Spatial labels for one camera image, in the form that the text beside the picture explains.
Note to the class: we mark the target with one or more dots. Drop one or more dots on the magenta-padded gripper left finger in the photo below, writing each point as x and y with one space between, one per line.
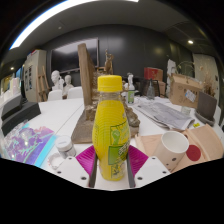
71 170

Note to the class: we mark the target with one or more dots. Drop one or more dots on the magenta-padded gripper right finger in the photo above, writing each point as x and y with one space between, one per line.
151 170

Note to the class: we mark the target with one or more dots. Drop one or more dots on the yellow drink bottle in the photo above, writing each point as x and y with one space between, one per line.
110 130

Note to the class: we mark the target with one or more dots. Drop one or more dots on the small white-lidded jar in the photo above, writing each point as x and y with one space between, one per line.
65 145

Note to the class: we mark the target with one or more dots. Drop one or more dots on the iridescent colourful sheet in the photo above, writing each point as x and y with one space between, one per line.
30 145

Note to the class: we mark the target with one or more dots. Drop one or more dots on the spread newspaper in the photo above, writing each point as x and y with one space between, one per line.
163 115

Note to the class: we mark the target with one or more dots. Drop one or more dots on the yellow tag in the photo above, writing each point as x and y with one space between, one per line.
196 125

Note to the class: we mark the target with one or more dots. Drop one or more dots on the light wooden board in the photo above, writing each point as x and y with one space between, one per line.
208 136

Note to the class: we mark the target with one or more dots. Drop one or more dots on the small glass cup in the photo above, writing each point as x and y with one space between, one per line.
186 111

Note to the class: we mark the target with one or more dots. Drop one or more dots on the grey plant saucer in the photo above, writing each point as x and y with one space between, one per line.
204 121

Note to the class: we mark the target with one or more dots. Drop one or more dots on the black foam block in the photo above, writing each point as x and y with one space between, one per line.
21 116
11 106

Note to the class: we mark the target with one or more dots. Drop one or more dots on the white chair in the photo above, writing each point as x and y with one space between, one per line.
75 92
55 95

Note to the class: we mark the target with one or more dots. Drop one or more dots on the white spray bottle green label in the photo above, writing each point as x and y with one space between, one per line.
131 95

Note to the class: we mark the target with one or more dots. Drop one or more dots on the clear glass bottle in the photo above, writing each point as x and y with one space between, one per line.
150 91

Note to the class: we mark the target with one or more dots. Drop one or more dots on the white plaster bust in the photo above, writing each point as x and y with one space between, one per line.
56 80
68 85

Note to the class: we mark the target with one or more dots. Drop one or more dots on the cardboard box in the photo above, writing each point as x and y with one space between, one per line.
183 88

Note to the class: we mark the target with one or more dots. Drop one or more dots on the wooden easel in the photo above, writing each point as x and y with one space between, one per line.
43 85

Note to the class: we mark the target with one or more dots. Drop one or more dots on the golden sculpture on wooden base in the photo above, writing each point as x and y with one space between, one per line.
86 76

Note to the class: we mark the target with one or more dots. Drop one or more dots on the red box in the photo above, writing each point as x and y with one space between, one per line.
153 74

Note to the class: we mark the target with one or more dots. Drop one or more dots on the white cabinet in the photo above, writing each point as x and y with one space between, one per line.
33 73

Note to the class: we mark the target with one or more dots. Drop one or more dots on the round ceiling spotlight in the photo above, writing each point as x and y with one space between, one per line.
190 42

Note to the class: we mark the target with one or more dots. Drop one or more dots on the dark wall screen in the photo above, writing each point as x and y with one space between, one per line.
70 55

